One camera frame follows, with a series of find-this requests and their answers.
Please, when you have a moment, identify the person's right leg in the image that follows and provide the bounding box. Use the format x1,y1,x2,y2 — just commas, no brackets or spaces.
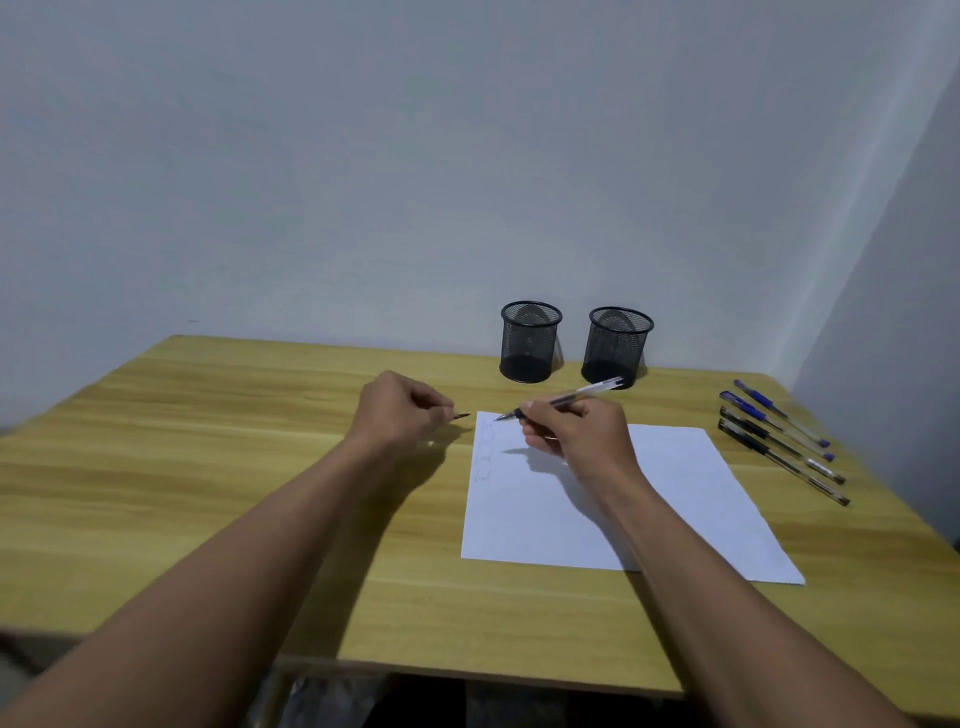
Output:
569,686,699,728

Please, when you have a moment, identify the person's left hand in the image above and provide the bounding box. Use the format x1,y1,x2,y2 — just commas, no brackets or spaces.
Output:
344,369,457,463

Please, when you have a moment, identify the black mesh pen cup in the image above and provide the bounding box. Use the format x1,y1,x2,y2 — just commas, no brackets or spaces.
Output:
580,305,656,391
499,300,565,385

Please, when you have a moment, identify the person's left forearm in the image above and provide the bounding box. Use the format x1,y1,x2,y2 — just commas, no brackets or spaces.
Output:
0,438,391,728

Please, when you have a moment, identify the person's leg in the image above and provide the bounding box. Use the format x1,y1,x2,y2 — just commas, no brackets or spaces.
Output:
569,686,699,728
371,674,468,728

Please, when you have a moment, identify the white paper sheet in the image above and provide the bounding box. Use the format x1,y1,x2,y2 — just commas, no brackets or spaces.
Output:
460,410,807,586

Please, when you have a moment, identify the person's right hand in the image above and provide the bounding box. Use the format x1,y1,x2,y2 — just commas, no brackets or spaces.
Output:
517,395,646,500

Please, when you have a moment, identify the person's left leg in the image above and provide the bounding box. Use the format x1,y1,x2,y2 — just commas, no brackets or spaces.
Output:
371,674,468,728

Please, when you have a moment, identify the person's right forearm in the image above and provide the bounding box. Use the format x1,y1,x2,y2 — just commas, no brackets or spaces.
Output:
603,468,920,728

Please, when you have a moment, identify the black pen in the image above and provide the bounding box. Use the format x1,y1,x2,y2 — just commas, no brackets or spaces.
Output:
716,417,852,508
718,406,847,487
493,376,626,423

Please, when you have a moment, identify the blue pen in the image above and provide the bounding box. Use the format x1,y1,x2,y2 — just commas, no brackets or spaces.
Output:
718,389,836,463
732,378,832,450

